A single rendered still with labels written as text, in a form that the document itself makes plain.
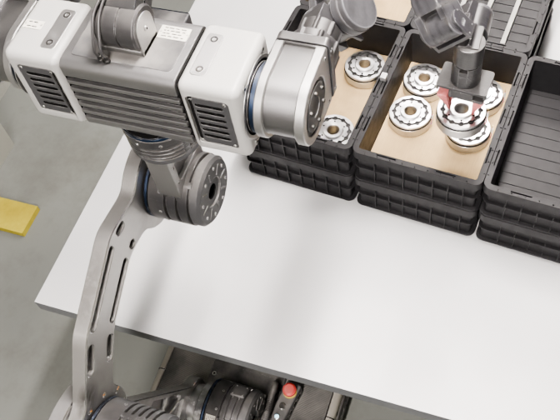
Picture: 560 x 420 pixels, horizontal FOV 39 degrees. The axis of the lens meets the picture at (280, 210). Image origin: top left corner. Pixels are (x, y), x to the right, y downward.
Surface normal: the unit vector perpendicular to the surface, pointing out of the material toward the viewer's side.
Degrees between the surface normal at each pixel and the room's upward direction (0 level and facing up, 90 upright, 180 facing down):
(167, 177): 90
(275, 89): 24
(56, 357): 0
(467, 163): 0
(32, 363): 0
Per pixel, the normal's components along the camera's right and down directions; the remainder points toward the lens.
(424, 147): -0.12, -0.53
